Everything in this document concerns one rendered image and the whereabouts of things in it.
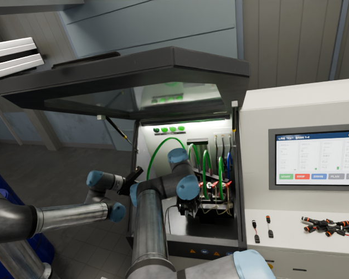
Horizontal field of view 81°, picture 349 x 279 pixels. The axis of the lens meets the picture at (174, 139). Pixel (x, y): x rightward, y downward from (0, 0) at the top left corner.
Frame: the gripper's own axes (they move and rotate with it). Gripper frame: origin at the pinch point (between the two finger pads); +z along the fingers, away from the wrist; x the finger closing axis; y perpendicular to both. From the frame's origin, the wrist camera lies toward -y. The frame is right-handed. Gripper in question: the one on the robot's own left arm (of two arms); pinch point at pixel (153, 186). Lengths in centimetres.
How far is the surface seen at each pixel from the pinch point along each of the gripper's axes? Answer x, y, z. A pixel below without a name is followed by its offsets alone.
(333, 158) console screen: 64, -41, 52
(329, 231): 65, -7, 61
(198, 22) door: -86, -181, 49
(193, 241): 16.6, 21.7, 25.1
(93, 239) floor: -145, 94, 40
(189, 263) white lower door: 7, 39, 37
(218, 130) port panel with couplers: 7, -45, 30
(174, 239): 7.5, 24.8, 19.2
